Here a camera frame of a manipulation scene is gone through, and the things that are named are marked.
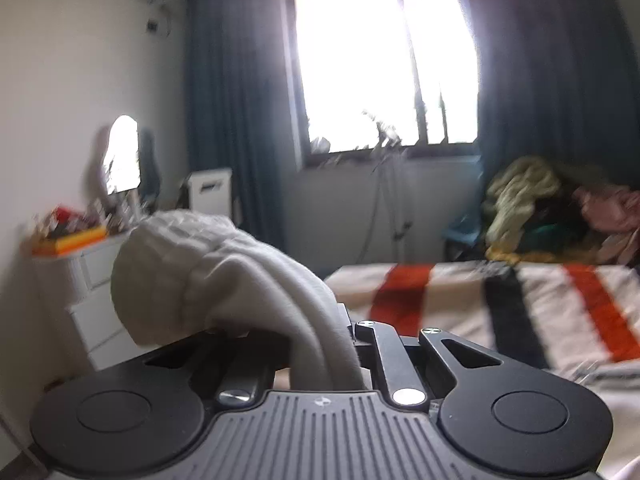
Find blue curtain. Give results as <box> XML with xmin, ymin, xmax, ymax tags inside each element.
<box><xmin>457</xmin><ymin>0</ymin><xmax>640</xmax><ymax>198</ymax></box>
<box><xmin>184</xmin><ymin>0</ymin><xmax>303</xmax><ymax>263</ymax></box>

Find window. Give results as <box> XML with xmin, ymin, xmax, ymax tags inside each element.
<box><xmin>284</xmin><ymin>0</ymin><xmax>482</xmax><ymax>170</ymax></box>

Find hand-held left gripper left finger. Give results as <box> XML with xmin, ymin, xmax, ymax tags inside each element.
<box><xmin>144</xmin><ymin>330</ymin><xmax>295</xmax><ymax>407</ymax></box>

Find pink garment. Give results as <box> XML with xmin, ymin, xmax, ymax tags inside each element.
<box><xmin>574</xmin><ymin>184</ymin><xmax>640</xmax><ymax>263</ymax></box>

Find wall socket with cable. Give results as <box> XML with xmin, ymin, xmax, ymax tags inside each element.
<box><xmin>145</xmin><ymin>2</ymin><xmax>173</xmax><ymax>38</ymax></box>

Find dark hanging cloth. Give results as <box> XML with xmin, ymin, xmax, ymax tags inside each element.
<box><xmin>137</xmin><ymin>129</ymin><xmax>163</xmax><ymax>203</ymax></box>

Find dark olive garment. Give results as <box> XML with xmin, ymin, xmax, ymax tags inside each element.
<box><xmin>550</xmin><ymin>162</ymin><xmax>613</xmax><ymax>196</ymax></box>

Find yellow garment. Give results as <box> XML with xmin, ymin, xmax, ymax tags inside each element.
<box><xmin>486</xmin><ymin>247</ymin><xmax>558</xmax><ymax>265</ymax></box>

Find orange box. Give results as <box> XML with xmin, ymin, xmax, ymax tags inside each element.
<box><xmin>31</xmin><ymin>226</ymin><xmax>109</xmax><ymax>257</ymax></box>

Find white dresser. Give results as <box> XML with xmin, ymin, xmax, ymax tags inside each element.
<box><xmin>31</xmin><ymin>230</ymin><xmax>148</xmax><ymax>373</ymax></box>

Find garment steamer stand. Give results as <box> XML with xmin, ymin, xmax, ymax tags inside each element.
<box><xmin>360</xmin><ymin>109</ymin><xmax>418</xmax><ymax>248</ymax></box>

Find green garment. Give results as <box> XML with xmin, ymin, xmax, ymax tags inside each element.
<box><xmin>524</xmin><ymin>224</ymin><xmax>568</xmax><ymax>252</ymax></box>

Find striped blanket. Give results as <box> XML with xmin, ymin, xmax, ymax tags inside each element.
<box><xmin>324</xmin><ymin>259</ymin><xmax>640</xmax><ymax>480</ymax></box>

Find blue stool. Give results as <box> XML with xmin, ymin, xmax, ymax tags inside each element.
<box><xmin>441</xmin><ymin>211</ymin><xmax>485</xmax><ymax>262</ymax></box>

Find cream ribbed knit garment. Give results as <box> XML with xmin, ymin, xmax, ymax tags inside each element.
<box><xmin>110</xmin><ymin>209</ymin><xmax>372</xmax><ymax>392</ymax></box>

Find lit vanity mirror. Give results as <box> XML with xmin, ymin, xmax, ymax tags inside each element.
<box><xmin>101</xmin><ymin>115</ymin><xmax>142</xmax><ymax>197</ymax></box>

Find white chair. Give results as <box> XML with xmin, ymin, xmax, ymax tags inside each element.
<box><xmin>180</xmin><ymin>168</ymin><xmax>234</xmax><ymax>223</ymax></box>

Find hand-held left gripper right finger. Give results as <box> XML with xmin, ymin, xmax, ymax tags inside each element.
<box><xmin>337</xmin><ymin>304</ymin><xmax>505</xmax><ymax>407</ymax></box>

